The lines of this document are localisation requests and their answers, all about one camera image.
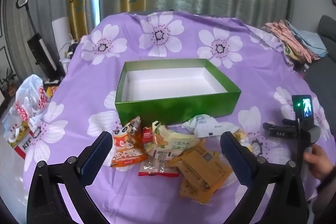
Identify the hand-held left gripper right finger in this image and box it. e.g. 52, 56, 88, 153
220, 131, 310, 224

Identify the person's right hand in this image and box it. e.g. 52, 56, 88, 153
304, 145, 335, 180

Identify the orange cracker packet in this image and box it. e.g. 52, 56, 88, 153
167, 140, 234, 188
179, 174, 227, 205

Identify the green cardboard box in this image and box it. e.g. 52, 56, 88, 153
115, 58, 241, 126

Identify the white red-print plastic bag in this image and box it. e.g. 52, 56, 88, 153
3, 74, 52, 136

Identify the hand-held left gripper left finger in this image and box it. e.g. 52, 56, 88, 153
26, 131, 113, 224

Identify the beige red-edged snack packet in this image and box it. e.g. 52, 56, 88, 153
138, 149, 181, 177

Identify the white snack packet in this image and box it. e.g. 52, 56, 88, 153
182, 114, 229, 138

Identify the red white cardboard box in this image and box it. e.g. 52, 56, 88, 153
7, 121, 35, 161

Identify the purple floral cloth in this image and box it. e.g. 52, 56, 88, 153
24, 10, 328, 224

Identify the pale yellow green snack packet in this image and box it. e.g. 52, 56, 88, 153
151, 120, 200, 154

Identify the white cylindrical appliance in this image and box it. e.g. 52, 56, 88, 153
52, 17, 70, 56

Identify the pile of folded clothes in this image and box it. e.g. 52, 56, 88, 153
262, 19, 328, 65

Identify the black upright vacuum cleaner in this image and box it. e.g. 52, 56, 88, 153
16, 0, 66, 83

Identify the yellow cardboard box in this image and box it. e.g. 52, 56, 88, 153
46, 85, 59, 98

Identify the orange panda snack packet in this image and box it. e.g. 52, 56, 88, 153
112, 116, 149, 168

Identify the person's right forearm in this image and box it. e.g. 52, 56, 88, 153
312, 169, 336, 216

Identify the grey sofa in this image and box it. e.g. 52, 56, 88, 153
303, 15, 336, 114

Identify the small red snack packet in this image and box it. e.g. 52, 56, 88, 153
142, 126, 156, 145

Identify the potted plant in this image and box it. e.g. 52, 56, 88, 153
0, 67, 17, 96

